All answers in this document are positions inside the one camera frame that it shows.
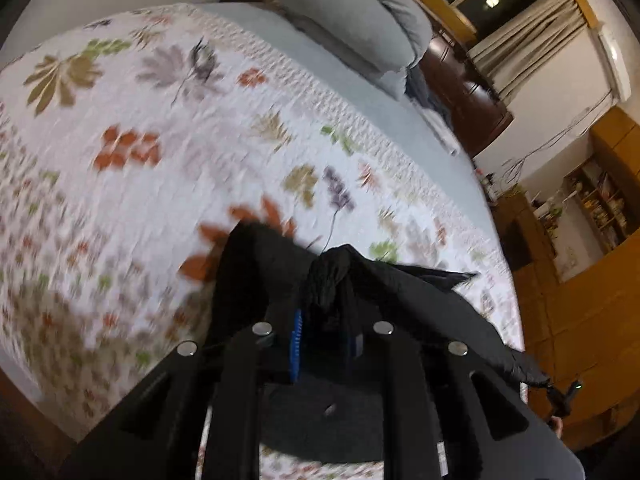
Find folded grey duvet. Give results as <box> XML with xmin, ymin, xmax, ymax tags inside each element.
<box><xmin>290</xmin><ymin>15</ymin><xmax>407</xmax><ymax>100</ymax></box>

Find wooden desk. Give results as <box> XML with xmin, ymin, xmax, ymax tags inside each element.
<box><xmin>491</xmin><ymin>191</ymin><xmax>560</xmax><ymax>284</ymax></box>

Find white air conditioner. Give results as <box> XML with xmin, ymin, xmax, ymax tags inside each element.
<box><xmin>598</xmin><ymin>24</ymin><xmax>631</xmax><ymax>102</ymax></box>

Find floral quilted bedspread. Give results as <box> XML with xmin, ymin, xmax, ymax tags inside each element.
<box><xmin>0</xmin><ymin>1</ymin><xmax>526</xmax><ymax>480</ymax></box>

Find hanging white cables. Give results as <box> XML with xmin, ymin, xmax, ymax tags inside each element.
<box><xmin>499</xmin><ymin>89</ymin><xmax>614</xmax><ymax>196</ymax></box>

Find grey pillow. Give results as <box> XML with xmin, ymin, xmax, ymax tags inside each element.
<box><xmin>276</xmin><ymin>0</ymin><xmax>432</xmax><ymax>73</ymax></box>

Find black padded pants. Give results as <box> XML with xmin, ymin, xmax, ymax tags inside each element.
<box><xmin>214</xmin><ymin>222</ymin><xmax>549</xmax><ymax>476</ymax></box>

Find wooden wardrobe cabinet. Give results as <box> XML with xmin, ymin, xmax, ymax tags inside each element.
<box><xmin>508</xmin><ymin>104</ymin><xmax>640</xmax><ymax>451</ymax></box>

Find beige curtain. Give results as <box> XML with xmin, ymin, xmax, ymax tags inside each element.
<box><xmin>469</xmin><ymin>0</ymin><xmax>587</xmax><ymax>104</ymax></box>

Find wooden wall shelf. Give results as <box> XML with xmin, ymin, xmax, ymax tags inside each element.
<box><xmin>563</xmin><ymin>156</ymin><xmax>639</xmax><ymax>255</ymax></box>

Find person right hand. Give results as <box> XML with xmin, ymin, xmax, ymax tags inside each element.
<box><xmin>548</xmin><ymin>415</ymin><xmax>563</xmax><ymax>439</ymax></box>

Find dark wooden headboard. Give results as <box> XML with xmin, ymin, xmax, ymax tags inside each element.
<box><xmin>420</xmin><ymin>32</ymin><xmax>513</xmax><ymax>157</ymax></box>

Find dark grey and white blanket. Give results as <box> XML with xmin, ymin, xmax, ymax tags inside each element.
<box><xmin>406</xmin><ymin>65</ymin><xmax>461</xmax><ymax>156</ymax></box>

